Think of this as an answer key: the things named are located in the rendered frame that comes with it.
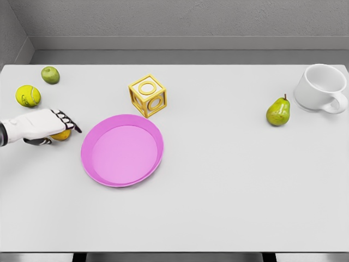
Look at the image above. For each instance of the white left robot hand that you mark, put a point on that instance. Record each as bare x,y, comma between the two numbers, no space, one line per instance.
41,124

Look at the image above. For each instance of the yellow lemon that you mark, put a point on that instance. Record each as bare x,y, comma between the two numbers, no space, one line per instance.
62,135

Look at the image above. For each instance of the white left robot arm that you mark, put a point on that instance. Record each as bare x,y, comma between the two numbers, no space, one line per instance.
9,131

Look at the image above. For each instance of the pink round plate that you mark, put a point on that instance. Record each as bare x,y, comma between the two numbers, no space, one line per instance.
122,151

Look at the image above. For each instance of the yellow tennis ball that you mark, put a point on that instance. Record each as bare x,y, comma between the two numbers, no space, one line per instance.
28,95

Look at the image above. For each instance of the green apple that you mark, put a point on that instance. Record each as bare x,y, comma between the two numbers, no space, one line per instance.
50,75

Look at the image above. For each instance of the yellow letter block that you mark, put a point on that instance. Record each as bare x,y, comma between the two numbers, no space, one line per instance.
147,95

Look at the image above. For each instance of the green pear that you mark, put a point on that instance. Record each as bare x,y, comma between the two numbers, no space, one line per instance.
278,111

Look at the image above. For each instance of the white mug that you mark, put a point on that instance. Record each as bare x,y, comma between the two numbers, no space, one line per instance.
321,88

